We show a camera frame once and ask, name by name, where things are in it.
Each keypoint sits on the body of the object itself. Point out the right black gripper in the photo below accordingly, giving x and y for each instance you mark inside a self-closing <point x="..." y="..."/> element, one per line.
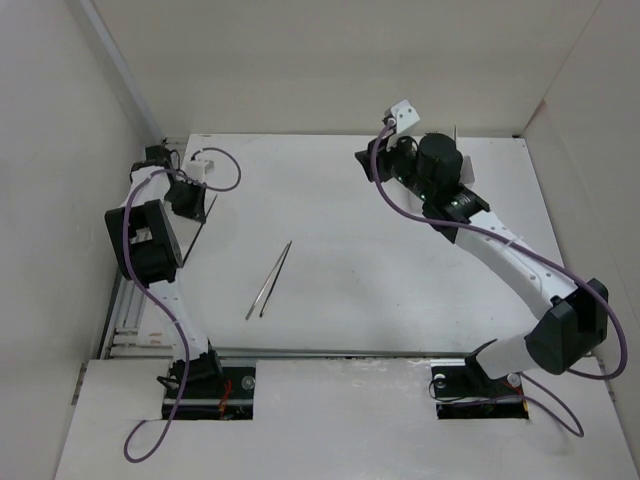
<point x="384" y="155"/>

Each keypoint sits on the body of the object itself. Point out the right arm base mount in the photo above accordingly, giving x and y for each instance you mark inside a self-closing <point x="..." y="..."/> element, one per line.
<point x="462" y="395"/>

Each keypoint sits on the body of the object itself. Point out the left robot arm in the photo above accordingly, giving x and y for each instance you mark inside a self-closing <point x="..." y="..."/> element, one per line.
<point x="197" y="342"/>

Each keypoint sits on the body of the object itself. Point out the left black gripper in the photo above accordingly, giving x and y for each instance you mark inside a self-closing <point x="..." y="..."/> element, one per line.
<point x="196" y="208"/>

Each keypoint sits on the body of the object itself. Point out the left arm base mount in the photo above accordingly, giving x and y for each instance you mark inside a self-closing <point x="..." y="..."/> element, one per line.
<point x="212" y="392"/>

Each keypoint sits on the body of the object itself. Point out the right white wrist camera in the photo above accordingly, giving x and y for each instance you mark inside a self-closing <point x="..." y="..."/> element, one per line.
<point x="403" y="118"/>

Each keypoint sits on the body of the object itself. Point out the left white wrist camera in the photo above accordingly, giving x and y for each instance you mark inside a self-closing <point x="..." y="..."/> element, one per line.
<point x="197" y="169"/>

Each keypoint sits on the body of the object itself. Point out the black chopstick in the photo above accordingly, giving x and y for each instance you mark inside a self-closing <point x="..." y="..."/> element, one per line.
<point x="199" y="231"/>
<point x="276" y="276"/>

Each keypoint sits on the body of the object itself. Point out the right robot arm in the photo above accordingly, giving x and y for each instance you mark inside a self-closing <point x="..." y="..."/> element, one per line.
<point x="570" y="314"/>

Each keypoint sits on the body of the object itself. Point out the aluminium rail frame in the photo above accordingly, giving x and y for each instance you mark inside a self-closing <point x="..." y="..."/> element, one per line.
<point x="130" y="280"/>

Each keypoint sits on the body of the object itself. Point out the white divided utensil container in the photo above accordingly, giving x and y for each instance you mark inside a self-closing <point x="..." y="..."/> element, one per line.
<point x="467" y="177"/>

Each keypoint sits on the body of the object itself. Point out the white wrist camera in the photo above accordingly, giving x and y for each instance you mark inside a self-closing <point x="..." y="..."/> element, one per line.
<point x="403" y="118"/>
<point x="197" y="169"/>

